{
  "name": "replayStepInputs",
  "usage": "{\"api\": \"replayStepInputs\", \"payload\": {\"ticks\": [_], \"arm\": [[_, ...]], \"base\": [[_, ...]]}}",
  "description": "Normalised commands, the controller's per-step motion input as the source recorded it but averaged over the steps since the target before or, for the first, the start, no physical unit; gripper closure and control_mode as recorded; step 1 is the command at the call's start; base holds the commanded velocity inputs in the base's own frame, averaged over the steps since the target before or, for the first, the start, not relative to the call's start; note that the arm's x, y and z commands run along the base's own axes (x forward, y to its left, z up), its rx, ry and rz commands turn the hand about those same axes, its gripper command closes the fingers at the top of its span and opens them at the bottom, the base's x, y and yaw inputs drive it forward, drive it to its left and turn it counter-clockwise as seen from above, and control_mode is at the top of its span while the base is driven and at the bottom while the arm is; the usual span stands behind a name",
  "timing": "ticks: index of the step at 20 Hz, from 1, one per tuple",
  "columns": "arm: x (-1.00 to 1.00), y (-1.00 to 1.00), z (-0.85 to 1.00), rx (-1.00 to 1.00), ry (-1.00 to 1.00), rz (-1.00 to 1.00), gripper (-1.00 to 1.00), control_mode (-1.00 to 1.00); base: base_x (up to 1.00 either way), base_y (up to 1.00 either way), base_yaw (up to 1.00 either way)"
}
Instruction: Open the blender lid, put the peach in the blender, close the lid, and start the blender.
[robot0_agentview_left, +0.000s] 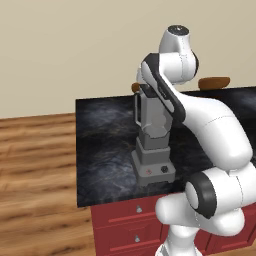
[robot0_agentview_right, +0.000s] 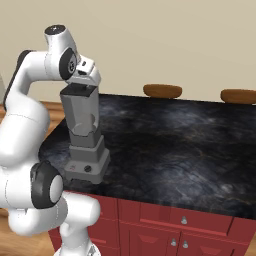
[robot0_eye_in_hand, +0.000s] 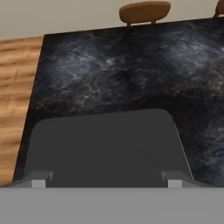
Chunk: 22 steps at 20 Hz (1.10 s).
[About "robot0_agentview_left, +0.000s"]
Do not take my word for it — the black blender lid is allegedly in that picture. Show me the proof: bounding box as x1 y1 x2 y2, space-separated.
138 83 162 99

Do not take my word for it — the brown oval thing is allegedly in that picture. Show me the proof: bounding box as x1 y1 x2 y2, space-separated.
197 76 231 91

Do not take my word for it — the clear grey blender jar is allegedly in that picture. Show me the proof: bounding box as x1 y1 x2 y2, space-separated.
133 91 174 141

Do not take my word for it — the red drawer front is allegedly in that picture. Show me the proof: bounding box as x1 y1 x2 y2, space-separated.
93 225 169 256
90 195 165 229

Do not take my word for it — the grey blender base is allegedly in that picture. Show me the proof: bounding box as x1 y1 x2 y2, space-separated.
130 134 177 187

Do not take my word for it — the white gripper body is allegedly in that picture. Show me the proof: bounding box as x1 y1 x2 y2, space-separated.
136 63 150 85

